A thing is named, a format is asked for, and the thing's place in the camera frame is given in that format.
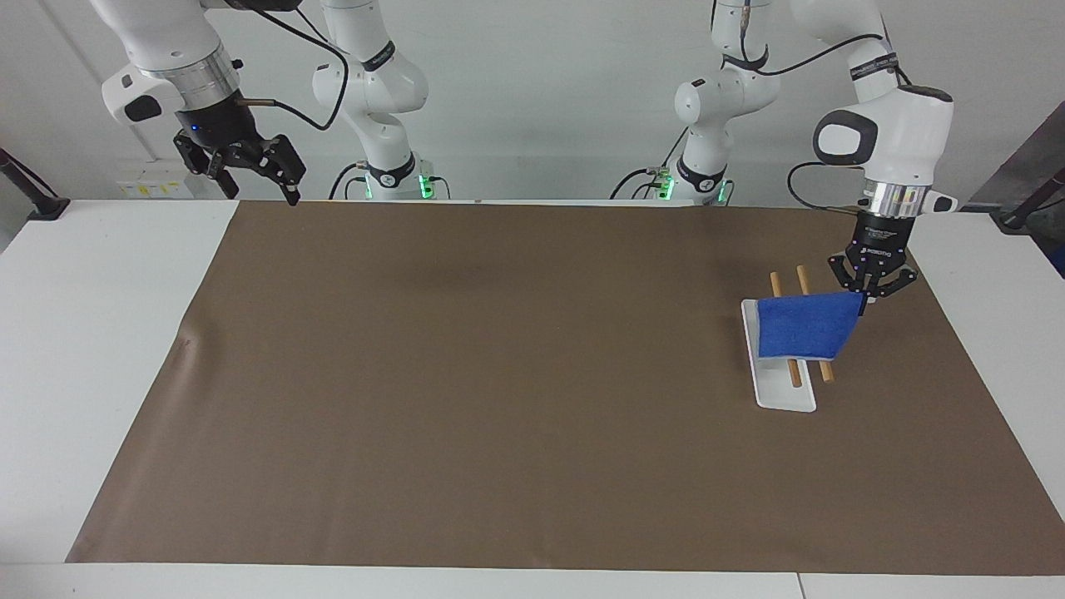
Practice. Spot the white rack base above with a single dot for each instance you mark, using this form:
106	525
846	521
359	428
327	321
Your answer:
782	389

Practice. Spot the white wall socket strip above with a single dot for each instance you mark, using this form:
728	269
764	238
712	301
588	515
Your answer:
154	186

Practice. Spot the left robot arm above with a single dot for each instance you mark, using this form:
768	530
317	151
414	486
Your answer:
903	125

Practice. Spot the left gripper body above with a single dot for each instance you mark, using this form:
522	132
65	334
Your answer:
880	241

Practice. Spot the black stand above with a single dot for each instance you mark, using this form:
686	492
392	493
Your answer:
1027	208
37	200

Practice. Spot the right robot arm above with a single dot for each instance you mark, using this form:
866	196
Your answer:
374	87

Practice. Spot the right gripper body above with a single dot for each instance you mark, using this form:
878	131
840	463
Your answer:
218	123

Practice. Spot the wooden rod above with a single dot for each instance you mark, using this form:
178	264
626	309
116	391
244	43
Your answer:
776	284
804	279

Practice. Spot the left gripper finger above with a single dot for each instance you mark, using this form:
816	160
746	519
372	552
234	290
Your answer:
897	279
849	273

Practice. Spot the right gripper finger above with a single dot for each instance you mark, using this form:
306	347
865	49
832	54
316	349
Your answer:
204	160
285	162

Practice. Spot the blue towel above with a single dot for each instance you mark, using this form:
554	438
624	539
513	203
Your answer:
803	326

